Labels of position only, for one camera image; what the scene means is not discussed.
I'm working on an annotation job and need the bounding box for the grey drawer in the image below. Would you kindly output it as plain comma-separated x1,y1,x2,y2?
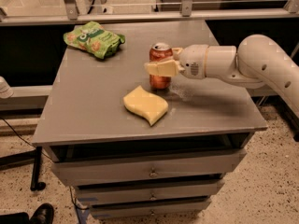
52,148,247,186
90,197,211,219
76,179,224,205

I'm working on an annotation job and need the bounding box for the top grey drawer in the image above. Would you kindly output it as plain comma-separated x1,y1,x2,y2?
52,148,247,186

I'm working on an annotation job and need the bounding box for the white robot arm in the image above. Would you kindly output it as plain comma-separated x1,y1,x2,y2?
145,35,299,116

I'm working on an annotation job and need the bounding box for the black cable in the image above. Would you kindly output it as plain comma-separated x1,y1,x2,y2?
0,117,52,161

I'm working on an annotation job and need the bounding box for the bottom grey drawer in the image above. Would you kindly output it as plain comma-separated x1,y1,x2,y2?
90,197,211,219

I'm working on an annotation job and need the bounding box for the black stand leg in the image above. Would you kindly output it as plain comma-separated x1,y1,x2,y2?
0,147,46,191

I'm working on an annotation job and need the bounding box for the red coke can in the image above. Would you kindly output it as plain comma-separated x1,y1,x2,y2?
149,42,173,90

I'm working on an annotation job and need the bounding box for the grey drawer cabinet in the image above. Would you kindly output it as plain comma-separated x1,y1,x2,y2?
33,21,266,219

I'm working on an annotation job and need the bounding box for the middle grey drawer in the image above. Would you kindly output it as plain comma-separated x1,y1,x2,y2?
76,179,224,205

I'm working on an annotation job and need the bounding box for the metal railing frame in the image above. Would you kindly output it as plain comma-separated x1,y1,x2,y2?
0,0,299,25

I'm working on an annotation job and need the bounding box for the green chip bag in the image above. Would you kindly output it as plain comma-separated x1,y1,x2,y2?
64,21,125,60

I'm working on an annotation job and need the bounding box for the black shoe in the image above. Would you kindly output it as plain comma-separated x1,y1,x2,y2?
29,203,54,224

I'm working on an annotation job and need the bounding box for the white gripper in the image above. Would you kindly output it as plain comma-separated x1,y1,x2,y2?
144,45,208,79

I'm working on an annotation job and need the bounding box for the yellow wavy sponge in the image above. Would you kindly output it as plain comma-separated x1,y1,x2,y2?
122,86,168,126

